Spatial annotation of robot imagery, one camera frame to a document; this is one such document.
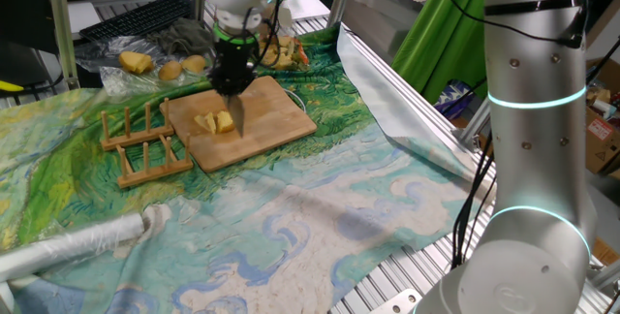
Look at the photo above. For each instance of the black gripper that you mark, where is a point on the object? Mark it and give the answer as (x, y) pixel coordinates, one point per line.
(233, 57)

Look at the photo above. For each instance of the steel cleaver knife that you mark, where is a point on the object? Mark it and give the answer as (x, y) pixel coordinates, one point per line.
(237, 115)

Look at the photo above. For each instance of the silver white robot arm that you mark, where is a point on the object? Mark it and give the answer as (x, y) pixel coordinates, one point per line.
(533, 159)

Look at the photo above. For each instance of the yellow potato half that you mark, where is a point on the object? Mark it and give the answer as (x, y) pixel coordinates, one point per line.
(226, 121)

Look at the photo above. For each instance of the whole brown potato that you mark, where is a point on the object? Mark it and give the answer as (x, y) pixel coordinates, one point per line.
(194, 64)
(170, 70)

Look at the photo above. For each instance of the thin yellow potato slice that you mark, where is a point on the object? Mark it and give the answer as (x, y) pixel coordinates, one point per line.
(199, 121)
(211, 122)

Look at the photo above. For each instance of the wooden cutting board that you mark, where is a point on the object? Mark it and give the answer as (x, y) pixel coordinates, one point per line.
(276, 120)

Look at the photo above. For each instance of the bag of chopped potato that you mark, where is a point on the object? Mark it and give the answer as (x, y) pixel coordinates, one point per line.
(286, 52)

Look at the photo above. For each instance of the grey green rag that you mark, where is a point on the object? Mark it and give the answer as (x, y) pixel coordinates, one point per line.
(184, 35)

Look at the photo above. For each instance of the peeled cut yellow potato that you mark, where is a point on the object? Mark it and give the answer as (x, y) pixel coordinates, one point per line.
(135, 62)

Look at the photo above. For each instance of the clear plastic bag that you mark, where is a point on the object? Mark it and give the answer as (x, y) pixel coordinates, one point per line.
(121, 86)

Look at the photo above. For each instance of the black keyboard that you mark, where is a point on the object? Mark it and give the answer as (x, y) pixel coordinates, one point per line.
(140, 16)

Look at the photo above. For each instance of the wooden peg rack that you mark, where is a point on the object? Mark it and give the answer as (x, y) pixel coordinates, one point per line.
(145, 176)

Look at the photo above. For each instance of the painted landscape tablecloth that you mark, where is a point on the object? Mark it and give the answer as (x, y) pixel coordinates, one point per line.
(290, 236)

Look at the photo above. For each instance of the grey metal box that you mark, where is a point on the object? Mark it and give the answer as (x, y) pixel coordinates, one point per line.
(382, 18)

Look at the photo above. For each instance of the white paper sheet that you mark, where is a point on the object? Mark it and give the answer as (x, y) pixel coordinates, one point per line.
(82, 16)

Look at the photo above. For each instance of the green curtain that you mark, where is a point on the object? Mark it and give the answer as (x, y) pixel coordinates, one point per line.
(436, 38)

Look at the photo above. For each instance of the blue patterned bag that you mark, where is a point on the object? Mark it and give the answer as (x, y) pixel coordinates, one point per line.
(453, 98)

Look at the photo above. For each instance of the black monitor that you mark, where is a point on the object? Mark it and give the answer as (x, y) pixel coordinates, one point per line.
(24, 9)

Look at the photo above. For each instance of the yellow object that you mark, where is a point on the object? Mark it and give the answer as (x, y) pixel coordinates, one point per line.
(9, 86)

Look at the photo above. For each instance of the clear plastic wrap roll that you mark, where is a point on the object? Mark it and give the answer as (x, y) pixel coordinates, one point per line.
(72, 246)

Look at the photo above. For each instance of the aluminium corner plate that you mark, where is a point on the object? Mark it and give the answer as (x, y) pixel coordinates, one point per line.
(397, 302)

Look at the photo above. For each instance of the black tripod stand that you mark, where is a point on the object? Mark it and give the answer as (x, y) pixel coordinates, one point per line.
(603, 59)

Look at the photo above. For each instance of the cardboard box red label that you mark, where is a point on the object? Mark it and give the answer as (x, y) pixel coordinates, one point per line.
(603, 144)

